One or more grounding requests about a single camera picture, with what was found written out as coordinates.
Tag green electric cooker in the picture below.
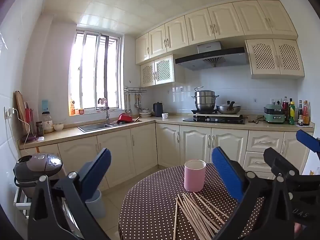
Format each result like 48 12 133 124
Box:
263 104 285 124

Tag black gas stove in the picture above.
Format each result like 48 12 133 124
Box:
182 116 246 125

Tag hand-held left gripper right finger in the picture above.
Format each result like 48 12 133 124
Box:
212 146 293 240

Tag wooden cutting board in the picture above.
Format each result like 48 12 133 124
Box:
15 91 30 135

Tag red bowl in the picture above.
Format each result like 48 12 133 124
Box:
118 113 134 125

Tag cream upper wall cabinets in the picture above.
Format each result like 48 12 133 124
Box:
135 0 298 65

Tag cream lattice-door wall cabinet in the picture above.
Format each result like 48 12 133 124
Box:
245 39 305 80
140 54 175 88

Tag steel wok with lid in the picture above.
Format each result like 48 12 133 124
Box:
216 101 241 115

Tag stainless steel steamer pot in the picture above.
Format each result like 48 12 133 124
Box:
191 87 220 112

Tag brown polka-dot tablecloth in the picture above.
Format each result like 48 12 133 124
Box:
118 163 265 240

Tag metal sink faucet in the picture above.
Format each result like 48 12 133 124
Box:
98 98 110 125

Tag red utensil holder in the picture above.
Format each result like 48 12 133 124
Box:
25 102 34 137

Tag yellow-green bottle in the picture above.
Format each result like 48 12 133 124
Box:
289 102 296 125

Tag group of wooden chopsticks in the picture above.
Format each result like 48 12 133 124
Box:
174 192 229 240

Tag sliding kitchen window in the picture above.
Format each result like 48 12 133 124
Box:
69 30 123 116

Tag dark rice cooker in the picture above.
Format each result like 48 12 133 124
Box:
14 153 63 189

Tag dark sauce bottle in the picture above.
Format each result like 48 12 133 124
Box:
297 100 304 127

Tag white charging cable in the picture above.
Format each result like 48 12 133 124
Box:
9 109 32 150

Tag grey trash bin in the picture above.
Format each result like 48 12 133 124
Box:
85 189 107 218

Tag pink cup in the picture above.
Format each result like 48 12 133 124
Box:
184 159 207 192

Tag cream base cabinets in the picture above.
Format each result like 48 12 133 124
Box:
20 122 314 193

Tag grey range hood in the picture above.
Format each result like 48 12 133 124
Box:
175 41 249 71

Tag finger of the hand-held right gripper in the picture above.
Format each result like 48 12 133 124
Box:
264 147 301 181
296 129 320 153

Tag stainless steel sink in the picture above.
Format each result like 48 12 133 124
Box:
77 120 143 132

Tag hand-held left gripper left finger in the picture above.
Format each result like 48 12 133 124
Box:
27 148 112 240

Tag white metal rack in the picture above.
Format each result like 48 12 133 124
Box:
13 187 32 218

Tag large glass jar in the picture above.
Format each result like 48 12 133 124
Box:
41 112 54 133

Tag brown sauce bottle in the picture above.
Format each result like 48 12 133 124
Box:
303 100 311 126

